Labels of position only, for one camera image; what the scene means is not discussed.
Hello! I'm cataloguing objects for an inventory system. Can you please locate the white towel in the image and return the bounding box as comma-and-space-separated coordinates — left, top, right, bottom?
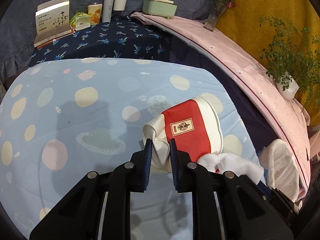
197, 153, 264, 184

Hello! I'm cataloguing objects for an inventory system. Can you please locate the red and white paper cup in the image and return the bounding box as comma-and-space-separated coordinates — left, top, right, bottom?
142, 95, 223, 171

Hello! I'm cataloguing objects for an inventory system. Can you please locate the trash bin with white bag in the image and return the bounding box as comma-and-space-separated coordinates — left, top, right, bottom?
259, 139, 300, 202

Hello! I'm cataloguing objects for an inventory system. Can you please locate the pink cloth covered bench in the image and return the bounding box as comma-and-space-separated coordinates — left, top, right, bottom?
131, 12, 311, 192

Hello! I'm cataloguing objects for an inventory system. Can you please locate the light blue planet tablecloth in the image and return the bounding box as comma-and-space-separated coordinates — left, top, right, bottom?
1, 58, 258, 237

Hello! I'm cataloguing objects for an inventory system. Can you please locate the green plant in white pot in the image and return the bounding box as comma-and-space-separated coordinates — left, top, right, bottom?
259, 16, 319, 107

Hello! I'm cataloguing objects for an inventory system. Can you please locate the navy patterned cloth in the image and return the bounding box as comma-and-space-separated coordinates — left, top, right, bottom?
29, 18, 172, 67

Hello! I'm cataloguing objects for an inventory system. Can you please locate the small green packet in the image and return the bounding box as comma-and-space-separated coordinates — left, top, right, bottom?
70, 12, 91, 31

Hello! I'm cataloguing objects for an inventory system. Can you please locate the white product box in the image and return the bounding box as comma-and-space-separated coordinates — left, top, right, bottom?
34, 0, 73, 48

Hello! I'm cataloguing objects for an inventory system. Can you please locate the glass vase with pink flowers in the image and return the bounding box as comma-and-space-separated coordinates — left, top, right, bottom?
203, 0, 236, 31

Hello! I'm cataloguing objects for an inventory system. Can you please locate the tall white bottle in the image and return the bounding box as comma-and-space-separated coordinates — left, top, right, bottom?
101, 0, 114, 23

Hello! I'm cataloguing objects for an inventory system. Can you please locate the mint green tissue box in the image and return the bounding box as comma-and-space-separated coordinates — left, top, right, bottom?
142, 0, 177, 18

